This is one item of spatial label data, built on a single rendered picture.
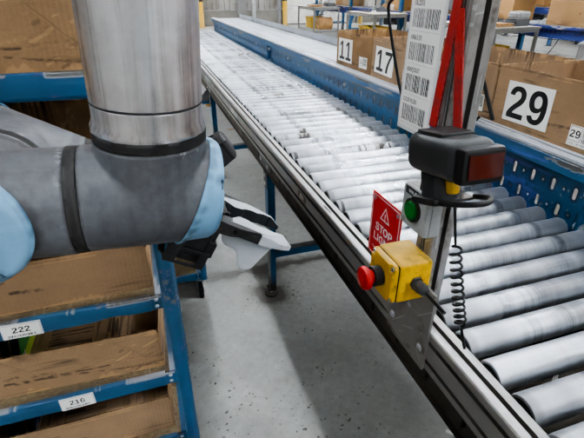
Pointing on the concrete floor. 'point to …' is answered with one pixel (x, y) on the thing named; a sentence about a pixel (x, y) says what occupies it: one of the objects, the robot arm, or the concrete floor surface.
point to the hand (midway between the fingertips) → (278, 229)
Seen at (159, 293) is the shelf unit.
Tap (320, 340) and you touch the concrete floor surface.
